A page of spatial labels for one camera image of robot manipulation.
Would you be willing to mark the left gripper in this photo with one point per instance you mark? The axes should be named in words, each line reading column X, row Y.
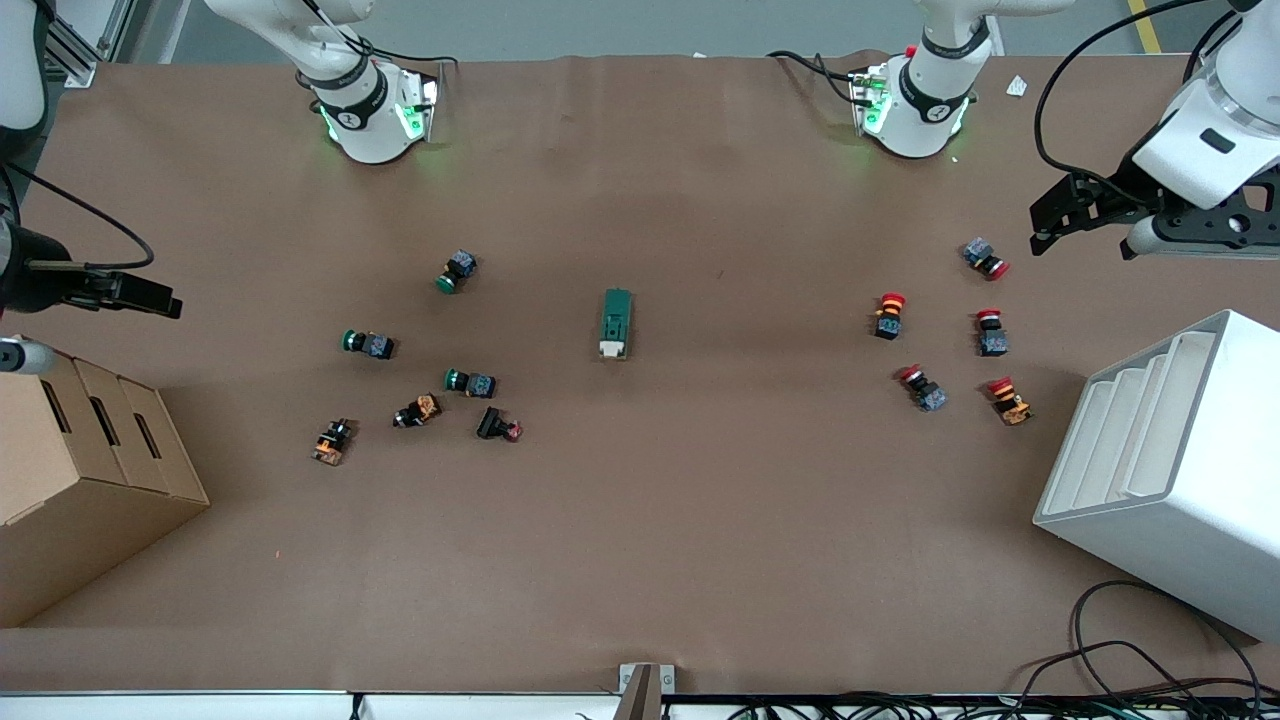
column 1118, row 192

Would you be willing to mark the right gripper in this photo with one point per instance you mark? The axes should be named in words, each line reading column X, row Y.
column 30, row 270

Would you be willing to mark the green load switch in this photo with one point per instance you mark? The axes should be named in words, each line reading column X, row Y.
column 615, row 320

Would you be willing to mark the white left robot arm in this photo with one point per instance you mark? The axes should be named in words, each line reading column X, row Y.
column 925, row 110

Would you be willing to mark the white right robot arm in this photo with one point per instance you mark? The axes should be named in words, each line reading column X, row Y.
column 360, row 120

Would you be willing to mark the red push button grey base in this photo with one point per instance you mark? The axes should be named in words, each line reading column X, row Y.
column 925, row 390
column 983, row 256
column 992, row 338

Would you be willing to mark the white paper scrap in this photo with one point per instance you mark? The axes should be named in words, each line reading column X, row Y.
column 1016, row 86

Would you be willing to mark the red emergency button orange base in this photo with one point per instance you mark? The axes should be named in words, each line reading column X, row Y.
column 1010, row 402

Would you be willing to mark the red emergency button yellow collar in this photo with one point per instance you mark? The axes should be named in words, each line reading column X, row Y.
column 889, row 318

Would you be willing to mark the brown cardboard box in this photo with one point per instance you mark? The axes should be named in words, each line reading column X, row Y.
column 70, row 500

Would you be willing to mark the green push button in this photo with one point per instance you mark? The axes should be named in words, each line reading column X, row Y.
column 372, row 345
column 456, row 272
column 474, row 383

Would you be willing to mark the white stepped rack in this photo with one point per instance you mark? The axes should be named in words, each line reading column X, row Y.
column 1190, row 520

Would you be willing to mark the brown paper table cover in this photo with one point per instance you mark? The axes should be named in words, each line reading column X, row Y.
column 640, row 520

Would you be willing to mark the aluminium frame profile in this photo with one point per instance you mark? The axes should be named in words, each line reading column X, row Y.
column 1205, row 50
column 85, row 50

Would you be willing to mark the black orange selector switch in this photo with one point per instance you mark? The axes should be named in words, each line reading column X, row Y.
column 419, row 410
column 332, row 442

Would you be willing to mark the black switch with red lamp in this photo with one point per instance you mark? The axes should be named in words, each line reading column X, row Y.
column 495, row 425

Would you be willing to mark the grey metal bracket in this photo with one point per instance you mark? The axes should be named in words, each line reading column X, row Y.
column 645, row 690

